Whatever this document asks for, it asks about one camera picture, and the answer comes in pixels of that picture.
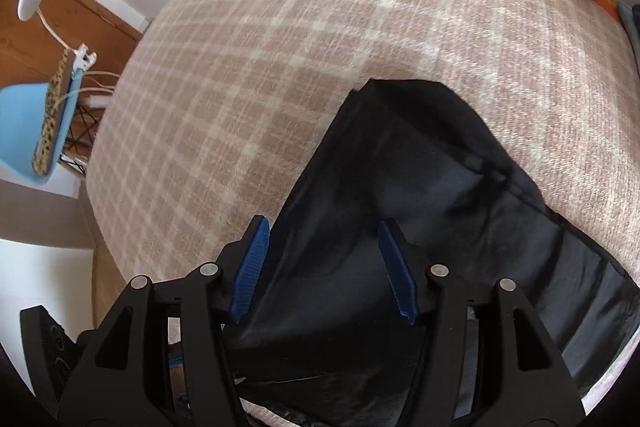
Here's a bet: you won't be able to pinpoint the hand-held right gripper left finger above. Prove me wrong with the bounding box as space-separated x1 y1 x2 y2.
56 215 271 427

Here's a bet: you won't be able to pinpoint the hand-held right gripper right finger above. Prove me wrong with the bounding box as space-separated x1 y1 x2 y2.
378 219 586 427

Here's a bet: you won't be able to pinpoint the black pants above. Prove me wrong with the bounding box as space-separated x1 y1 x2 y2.
220 78 632 427

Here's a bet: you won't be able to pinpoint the beige checked blanket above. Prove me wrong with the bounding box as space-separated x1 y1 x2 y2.
85 0 640 427

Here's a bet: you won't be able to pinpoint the leopard print cloth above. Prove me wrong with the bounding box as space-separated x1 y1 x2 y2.
30 49 76 175

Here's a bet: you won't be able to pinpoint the light blue chair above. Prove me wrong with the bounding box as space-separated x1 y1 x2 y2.
0 79 83 180

